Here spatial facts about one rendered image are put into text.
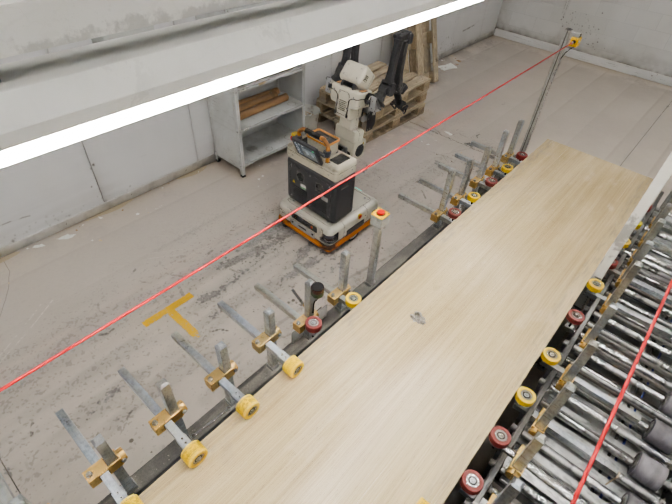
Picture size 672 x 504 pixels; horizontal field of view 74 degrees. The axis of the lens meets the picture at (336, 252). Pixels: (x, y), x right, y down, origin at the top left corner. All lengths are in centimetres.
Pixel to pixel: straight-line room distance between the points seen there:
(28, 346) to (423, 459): 271
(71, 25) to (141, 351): 284
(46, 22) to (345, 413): 163
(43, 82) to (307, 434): 153
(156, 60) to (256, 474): 147
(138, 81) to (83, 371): 284
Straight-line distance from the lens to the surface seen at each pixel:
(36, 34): 64
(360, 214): 380
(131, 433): 305
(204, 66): 73
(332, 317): 244
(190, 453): 181
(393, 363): 207
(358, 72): 349
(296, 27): 85
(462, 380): 210
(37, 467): 316
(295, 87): 500
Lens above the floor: 261
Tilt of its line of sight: 43 degrees down
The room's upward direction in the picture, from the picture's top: 4 degrees clockwise
